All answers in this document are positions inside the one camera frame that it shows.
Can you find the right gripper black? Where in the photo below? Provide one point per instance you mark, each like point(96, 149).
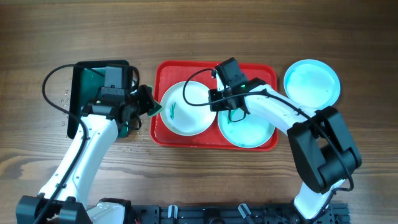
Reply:
point(216, 107)

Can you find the white plate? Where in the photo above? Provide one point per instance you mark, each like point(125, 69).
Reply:
point(182, 113)

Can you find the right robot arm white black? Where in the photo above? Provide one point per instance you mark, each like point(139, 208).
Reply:
point(322, 146)

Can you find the light blue plate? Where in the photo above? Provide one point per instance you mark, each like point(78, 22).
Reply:
point(244, 130)
point(312, 83)

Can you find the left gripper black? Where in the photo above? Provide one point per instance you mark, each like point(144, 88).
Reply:
point(147, 101)

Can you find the black water tray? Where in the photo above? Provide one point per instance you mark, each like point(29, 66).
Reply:
point(85, 86)

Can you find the green yellow scrub sponge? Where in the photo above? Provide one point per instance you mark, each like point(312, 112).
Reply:
point(157, 106)

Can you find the red serving tray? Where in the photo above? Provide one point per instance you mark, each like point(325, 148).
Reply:
point(171, 72)

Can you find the black mounting rail base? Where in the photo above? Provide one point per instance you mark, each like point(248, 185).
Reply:
point(277, 213)

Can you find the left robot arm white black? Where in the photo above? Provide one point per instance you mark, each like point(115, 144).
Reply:
point(64, 197)

